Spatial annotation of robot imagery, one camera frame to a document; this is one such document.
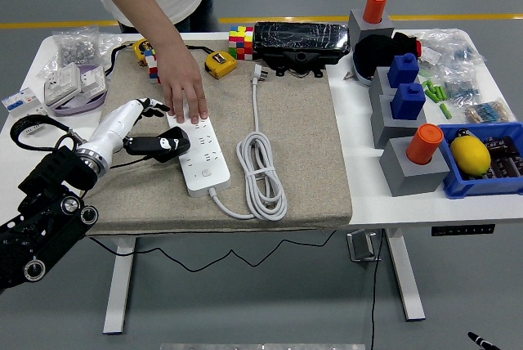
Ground person's right hand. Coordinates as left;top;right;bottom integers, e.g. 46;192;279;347
157;49;209;125

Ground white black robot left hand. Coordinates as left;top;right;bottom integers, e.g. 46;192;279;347
83;97;183;163

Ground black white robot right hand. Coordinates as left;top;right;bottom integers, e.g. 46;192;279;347
467;331;502;350

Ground black plug adapter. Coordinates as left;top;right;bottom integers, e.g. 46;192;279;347
145;127;192;164

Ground white power strip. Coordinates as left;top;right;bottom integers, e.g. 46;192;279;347
166;114;232;199

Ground colourful puzzle cube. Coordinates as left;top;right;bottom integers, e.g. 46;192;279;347
145;49;160;84
227;25;255;61

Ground square yellow tape measure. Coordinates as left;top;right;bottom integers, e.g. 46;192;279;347
182;44;239;80

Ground purple tape roll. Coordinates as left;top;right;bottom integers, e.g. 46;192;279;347
52;64;110;117

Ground round yellow tape measure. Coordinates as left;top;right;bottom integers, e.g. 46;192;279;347
105;37;159;78

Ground empty clear plastic bag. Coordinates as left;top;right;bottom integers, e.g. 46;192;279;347
97;33;123;56

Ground clear bag metal nuts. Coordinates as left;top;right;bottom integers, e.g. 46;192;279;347
52;25;101;69

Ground white table leg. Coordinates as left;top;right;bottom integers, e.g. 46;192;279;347
383;227;427;322
101;236;138;335

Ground white circuit breaker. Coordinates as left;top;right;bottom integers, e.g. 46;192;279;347
1;87;50;138

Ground black table control panel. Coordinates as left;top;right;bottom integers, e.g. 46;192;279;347
431;223;496;238

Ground grey-brown fabric mat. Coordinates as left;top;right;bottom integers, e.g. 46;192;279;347
83;38;354;231

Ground black cracked display unit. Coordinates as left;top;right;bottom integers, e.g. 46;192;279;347
252;20;351;80

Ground blue plastic bin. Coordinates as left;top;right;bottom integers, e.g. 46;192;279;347
436;120;523;200

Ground white round dish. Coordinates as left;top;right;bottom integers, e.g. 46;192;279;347
351;57;375;88

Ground grey square holder block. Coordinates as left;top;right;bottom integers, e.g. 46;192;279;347
347;9;396;43
369;66;400;100
378;136;452;198
370;94;428;150

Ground dark circuit boards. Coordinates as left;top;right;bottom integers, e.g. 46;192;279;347
484;135;523;179

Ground yellow lemon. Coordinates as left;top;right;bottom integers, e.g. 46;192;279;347
449;136;492;176

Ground black fabric bundle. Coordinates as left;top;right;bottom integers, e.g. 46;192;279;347
353;32;422;79

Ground orange cylinder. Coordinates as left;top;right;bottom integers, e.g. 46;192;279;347
405;123;445;165
363;0;388;25

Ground blue stepped block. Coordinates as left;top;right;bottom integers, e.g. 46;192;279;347
387;53;421;89
390;83;427;122

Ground clear bag tan resistors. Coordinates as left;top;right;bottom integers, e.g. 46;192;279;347
463;98;516;124

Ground clear bag blue resistors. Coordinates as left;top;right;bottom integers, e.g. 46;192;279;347
443;71;481;105
416;29;487;67

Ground white wall socket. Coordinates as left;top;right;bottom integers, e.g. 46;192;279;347
77;65;108;96
43;62;83;106

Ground white power strip cord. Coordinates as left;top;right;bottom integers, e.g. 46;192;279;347
208;62;288;222

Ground black hanging cable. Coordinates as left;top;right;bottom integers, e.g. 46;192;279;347
369;231;385;350

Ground silver metal bracket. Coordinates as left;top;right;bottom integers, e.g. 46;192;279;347
346;229;379;263

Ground thin black adapter cord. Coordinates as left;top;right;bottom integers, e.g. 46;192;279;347
97;156;339;273

